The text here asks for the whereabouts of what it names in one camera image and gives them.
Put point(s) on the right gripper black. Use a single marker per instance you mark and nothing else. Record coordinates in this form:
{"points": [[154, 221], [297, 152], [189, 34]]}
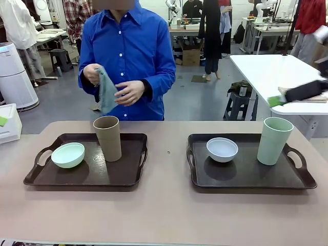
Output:
{"points": [[307, 91]]}

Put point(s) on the person's right hand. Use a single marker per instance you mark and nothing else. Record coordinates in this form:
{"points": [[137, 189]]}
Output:
{"points": [[89, 73]]}

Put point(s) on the bystander in white coat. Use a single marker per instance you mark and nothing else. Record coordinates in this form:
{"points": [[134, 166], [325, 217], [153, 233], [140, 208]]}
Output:
{"points": [[18, 28]]}

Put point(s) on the white side table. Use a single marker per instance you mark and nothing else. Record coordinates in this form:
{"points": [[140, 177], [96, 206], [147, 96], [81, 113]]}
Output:
{"points": [[269, 71]]}

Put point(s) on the person's left forearm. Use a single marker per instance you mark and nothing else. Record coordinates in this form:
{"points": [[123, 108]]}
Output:
{"points": [[161, 82]]}

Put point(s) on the mint green bowl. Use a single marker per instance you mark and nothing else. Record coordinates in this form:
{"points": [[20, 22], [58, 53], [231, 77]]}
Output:
{"points": [[68, 156]]}

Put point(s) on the black backpack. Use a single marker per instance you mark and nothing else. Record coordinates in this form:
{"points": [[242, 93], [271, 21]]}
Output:
{"points": [[239, 33]]}

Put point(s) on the grey plastic stool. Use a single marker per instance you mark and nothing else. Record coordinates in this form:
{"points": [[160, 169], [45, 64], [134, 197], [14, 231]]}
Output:
{"points": [[237, 107]]}

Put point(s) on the bystander in red top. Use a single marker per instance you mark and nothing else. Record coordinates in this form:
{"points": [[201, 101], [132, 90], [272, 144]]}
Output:
{"points": [[310, 18]]}

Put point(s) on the small metal can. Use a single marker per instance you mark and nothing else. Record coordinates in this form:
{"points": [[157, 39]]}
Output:
{"points": [[242, 91]]}

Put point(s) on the bystander in plaid shirt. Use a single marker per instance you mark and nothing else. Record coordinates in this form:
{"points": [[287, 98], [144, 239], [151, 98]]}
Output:
{"points": [[74, 18]]}

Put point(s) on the tall light green cup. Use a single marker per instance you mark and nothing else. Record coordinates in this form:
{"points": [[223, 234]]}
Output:
{"points": [[273, 146]]}

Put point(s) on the person's left hand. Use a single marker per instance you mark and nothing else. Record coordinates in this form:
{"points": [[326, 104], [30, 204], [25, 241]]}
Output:
{"points": [[133, 91]]}

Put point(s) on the white bowl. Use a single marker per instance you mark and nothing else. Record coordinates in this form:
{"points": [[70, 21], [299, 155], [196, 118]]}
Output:
{"points": [[222, 152]]}

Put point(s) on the dark brown serving tray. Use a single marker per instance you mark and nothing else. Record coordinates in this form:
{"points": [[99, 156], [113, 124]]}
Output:
{"points": [[123, 171], [246, 176]]}

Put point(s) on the grey-green cloth mat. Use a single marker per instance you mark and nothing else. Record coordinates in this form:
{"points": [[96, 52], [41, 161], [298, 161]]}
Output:
{"points": [[106, 94]]}

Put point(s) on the black plastic stool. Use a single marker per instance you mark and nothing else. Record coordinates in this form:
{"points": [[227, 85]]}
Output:
{"points": [[61, 59]]}

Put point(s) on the dark floor mat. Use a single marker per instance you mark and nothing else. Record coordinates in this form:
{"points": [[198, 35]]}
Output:
{"points": [[199, 78]]}

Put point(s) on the black tripod pole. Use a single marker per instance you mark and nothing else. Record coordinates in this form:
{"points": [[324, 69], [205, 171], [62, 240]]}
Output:
{"points": [[292, 25]]}

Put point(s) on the white air purifier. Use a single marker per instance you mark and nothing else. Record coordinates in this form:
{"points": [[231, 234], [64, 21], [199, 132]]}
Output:
{"points": [[14, 82]]}

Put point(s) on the tall brown cup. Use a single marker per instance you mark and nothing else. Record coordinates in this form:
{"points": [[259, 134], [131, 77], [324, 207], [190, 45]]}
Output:
{"points": [[109, 141]]}

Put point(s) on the person in blue shirt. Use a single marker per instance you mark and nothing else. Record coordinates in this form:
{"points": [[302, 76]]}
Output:
{"points": [[133, 51]]}

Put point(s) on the white foam box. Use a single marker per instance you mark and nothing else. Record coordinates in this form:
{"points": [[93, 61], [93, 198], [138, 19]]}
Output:
{"points": [[11, 128]]}

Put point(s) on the cardboard box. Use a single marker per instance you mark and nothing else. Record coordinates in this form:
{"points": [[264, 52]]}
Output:
{"points": [[191, 57]]}

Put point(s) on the bystander in black clothes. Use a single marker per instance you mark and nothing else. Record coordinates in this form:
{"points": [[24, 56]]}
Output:
{"points": [[211, 33]]}

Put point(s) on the camouflage cloth bundle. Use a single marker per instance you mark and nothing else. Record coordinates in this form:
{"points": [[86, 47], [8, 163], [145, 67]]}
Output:
{"points": [[234, 87]]}

